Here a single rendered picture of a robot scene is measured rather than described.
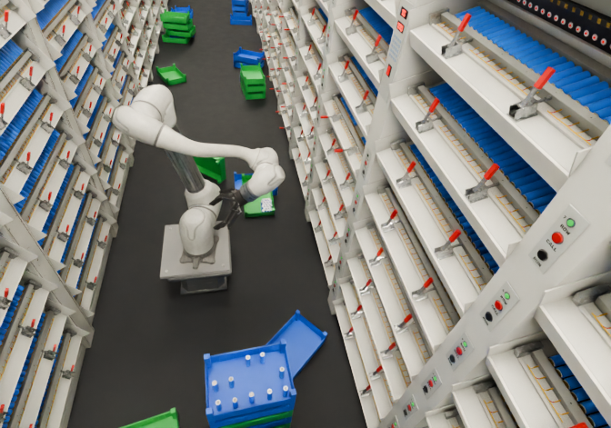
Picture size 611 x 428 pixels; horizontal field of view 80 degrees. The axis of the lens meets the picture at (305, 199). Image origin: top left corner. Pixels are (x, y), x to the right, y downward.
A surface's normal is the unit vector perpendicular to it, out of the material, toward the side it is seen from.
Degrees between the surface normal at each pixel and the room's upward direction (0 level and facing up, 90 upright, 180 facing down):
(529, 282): 90
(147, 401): 0
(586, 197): 90
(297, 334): 0
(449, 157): 21
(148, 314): 0
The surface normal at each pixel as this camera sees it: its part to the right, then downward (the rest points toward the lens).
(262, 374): 0.09, -0.72
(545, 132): -0.26, -0.65
